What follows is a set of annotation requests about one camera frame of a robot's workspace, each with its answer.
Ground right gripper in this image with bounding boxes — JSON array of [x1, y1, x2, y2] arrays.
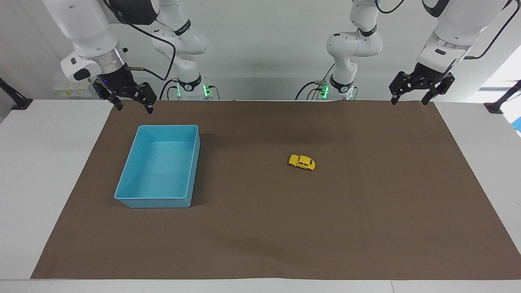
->
[[92, 65, 158, 115]]

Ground blue plastic bin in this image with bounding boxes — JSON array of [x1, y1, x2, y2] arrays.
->
[[114, 125, 201, 209]]

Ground white power strip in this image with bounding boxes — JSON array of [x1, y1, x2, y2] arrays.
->
[[54, 83, 93, 98]]

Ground black stand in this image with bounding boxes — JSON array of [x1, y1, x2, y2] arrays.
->
[[0, 77, 33, 111], [484, 79, 521, 114]]

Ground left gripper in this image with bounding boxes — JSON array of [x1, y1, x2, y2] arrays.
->
[[389, 63, 455, 106]]

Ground yellow toy beetle car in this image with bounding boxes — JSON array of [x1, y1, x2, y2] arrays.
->
[[288, 154, 316, 171]]

